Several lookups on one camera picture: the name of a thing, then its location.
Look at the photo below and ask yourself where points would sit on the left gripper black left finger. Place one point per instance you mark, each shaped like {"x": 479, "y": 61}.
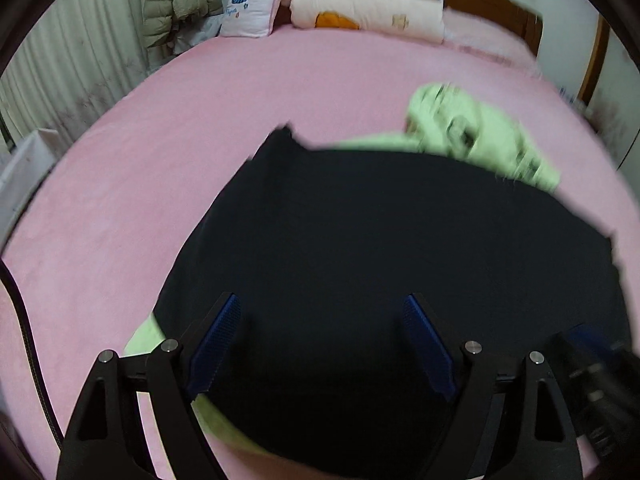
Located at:
{"x": 207, "y": 342}

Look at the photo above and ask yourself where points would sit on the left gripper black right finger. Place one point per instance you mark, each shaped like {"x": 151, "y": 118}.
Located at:
{"x": 433, "y": 350}

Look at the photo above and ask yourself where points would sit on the light green black hooded jacket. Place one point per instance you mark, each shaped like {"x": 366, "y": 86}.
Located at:
{"x": 322, "y": 246}

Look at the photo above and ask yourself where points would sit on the pink bed sheet mattress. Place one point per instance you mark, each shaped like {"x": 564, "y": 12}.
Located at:
{"x": 98, "y": 240}

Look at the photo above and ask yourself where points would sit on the white box beside bed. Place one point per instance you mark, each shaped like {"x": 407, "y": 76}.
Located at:
{"x": 24, "y": 170}

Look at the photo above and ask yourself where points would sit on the floral sliding wardrobe door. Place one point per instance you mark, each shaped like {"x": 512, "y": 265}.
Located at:
{"x": 610, "y": 93}

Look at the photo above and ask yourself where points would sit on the white pleated curtain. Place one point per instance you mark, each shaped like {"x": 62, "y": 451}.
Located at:
{"x": 79, "y": 60}

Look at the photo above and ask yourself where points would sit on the flat pink pillow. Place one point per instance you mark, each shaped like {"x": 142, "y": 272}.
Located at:
{"x": 477, "y": 36}

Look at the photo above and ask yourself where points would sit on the pink embroidered pillow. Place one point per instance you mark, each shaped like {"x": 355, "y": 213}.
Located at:
{"x": 249, "y": 18}

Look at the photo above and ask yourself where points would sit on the dark wooden headboard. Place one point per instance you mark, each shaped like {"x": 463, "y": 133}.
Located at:
{"x": 519, "y": 20}

